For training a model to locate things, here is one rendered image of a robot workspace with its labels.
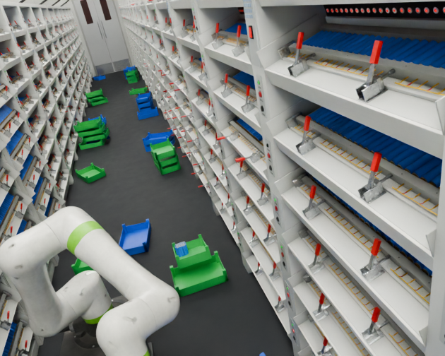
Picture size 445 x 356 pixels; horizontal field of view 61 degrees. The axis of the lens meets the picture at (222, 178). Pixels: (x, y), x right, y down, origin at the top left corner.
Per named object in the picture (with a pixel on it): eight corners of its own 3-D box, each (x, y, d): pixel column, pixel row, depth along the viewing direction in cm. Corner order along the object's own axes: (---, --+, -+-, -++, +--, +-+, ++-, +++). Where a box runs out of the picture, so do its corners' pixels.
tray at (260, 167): (274, 192, 128) (262, 171, 123) (224, 138, 181) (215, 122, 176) (323, 160, 128) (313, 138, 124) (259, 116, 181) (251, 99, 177)
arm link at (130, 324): (81, 321, 91) (104, 322, 83) (123, 295, 100) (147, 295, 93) (101, 374, 91) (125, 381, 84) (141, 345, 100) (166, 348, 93)
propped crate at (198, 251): (174, 254, 248) (171, 243, 246) (203, 244, 251) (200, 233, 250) (179, 269, 218) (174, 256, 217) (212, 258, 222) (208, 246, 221)
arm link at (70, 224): (46, 239, 125) (36, 213, 117) (80, 219, 132) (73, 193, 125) (77, 270, 116) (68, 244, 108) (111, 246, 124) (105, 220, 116)
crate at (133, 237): (148, 251, 256) (145, 241, 252) (119, 257, 256) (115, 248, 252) (151, 227, 283) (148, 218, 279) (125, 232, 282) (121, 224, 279)
